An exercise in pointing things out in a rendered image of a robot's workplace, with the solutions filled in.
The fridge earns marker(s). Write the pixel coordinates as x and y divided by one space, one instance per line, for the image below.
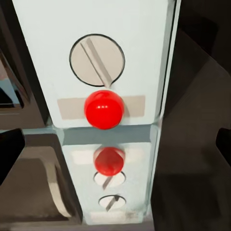
208 22

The microwave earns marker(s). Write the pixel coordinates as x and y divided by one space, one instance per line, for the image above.
83 63

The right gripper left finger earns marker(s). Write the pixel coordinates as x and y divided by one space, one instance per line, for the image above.
11 144

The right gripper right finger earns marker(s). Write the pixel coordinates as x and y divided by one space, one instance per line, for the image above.
223 143

